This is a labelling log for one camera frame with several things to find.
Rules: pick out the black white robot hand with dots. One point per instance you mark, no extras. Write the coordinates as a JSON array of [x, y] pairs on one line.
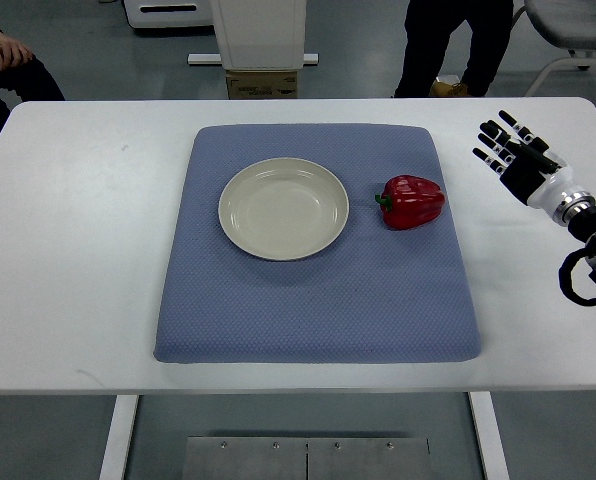
[[528, 168]]

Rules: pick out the red bell pepper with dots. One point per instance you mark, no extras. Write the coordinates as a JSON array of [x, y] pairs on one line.
[[409, 201]]

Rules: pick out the cream round plate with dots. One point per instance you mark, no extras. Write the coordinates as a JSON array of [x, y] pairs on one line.
[[283, 209]]

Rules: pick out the tan work boot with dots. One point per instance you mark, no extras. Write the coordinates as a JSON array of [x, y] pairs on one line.
[[445, 90]]

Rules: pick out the white chair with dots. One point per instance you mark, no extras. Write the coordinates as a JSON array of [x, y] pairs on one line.
[[566, 25]]

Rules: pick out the standing person dark trousers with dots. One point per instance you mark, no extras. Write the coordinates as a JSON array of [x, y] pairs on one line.
[[429, 26]]

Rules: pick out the blue textured mat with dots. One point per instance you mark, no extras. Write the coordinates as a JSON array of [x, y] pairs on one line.
[[374, 296]]

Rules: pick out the white table right leg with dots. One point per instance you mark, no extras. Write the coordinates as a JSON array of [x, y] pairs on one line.
[[489, 441]]

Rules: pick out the white table leg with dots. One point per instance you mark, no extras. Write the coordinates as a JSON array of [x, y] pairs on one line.
[[119, 438], [489, 441]]

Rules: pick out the cardboard box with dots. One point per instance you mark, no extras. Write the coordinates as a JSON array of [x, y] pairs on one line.
[[261, 85]]

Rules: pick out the white appliance with slot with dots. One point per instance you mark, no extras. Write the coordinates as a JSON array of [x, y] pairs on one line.
[[153, 14]]

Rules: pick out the white table left leg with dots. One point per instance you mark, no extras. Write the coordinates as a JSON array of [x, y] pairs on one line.
[[119, 438]]

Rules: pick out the seated person left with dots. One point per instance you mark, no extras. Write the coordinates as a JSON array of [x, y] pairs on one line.
[[24, 74]]

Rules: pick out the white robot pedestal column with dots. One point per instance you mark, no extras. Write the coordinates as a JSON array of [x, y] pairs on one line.
[[258, 35]]

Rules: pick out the grey metal base plate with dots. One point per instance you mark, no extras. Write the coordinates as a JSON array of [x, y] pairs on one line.
[[306, 458]]

